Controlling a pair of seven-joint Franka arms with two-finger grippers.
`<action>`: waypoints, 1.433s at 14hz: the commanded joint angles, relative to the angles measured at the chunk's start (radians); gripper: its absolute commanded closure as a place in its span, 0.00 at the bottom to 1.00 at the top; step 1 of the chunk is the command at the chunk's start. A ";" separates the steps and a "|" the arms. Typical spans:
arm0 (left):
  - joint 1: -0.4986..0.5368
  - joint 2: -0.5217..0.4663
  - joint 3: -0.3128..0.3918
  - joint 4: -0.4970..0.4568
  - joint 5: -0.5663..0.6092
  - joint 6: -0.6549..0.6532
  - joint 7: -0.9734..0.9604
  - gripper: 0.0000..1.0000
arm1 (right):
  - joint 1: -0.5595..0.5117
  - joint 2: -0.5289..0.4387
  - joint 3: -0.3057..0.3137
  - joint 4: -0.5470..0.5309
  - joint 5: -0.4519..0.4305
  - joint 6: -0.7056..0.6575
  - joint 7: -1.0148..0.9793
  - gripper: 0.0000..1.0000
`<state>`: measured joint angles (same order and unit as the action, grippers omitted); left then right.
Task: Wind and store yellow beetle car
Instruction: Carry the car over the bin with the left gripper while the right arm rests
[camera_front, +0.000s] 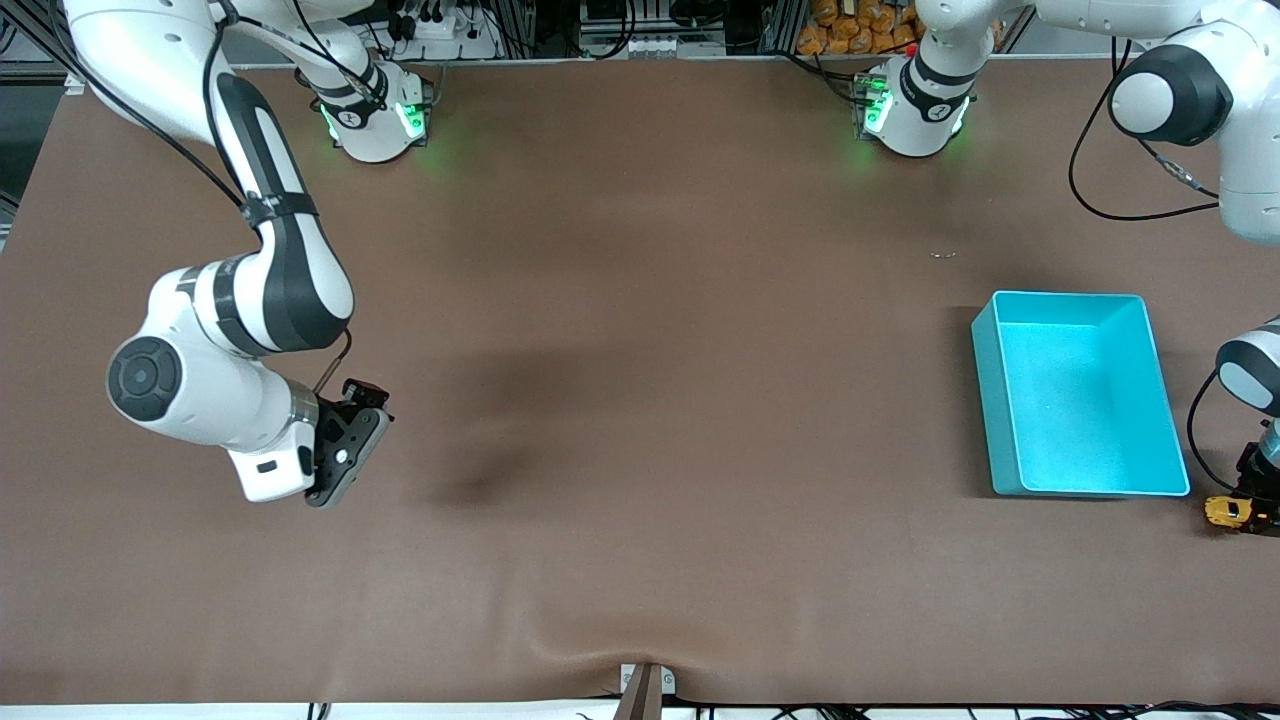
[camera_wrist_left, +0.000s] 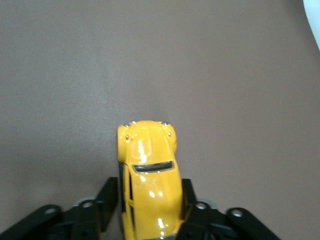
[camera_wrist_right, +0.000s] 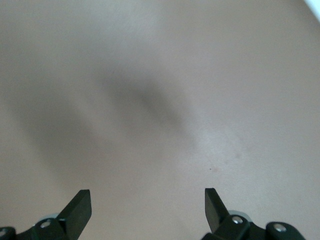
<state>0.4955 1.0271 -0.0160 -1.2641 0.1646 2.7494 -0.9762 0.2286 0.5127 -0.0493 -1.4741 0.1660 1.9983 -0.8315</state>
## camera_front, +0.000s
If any teal plastic bin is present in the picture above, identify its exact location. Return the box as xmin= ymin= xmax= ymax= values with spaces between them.
xmin=971 ymin=291 xmax=1191 ymax=498

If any metal table edge bracket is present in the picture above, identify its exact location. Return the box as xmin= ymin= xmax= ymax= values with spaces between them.
xmin=618 ymin=663 xmax=677 ymax=720

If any orange packets pile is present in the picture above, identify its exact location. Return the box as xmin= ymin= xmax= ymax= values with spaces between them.
xmin=797 ymin=0 xmax=1003 ymax=57

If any white power strip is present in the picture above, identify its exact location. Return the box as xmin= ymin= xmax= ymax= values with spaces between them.
xmin=395 ymin=0 xmax=501 ymax=59

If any brown table mat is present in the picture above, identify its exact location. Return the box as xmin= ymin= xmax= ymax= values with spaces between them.
xmin=0 ymin=55 xmax=1280 ymax=706

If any black cable with connector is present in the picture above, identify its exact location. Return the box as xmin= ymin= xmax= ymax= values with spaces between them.
xmin=1066 ymin=38 xmax=1223 ymax=223

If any white terminal block device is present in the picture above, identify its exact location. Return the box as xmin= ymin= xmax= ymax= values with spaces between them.
xmin=580 ymin=30 xmax=726 ymax=59

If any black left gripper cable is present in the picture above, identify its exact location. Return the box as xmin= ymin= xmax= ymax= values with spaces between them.
xmin=1186 ymin=368 xmax=1243 ymax=493

